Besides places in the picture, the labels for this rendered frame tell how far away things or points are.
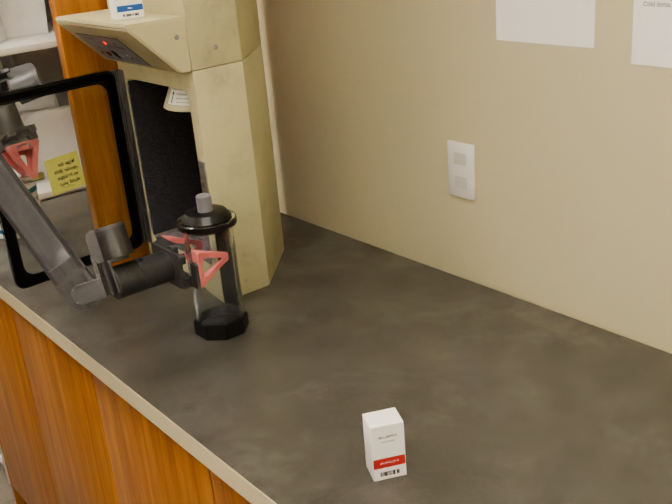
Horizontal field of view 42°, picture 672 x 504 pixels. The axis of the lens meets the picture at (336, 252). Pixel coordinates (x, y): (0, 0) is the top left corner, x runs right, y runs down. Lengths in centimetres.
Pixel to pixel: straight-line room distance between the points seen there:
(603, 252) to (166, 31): 87
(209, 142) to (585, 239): 72
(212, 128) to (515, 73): 57
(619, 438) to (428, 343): 40
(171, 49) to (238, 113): 19
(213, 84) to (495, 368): 74
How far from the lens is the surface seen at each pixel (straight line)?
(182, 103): 180
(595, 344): 159
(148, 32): 163
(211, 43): 170
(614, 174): 156
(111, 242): 155
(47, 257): 156
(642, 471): 129
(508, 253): 177
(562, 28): 157
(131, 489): 188
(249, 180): 178
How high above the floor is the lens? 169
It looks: 22 degrees down
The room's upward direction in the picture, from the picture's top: 5 degrees counter-clockwise
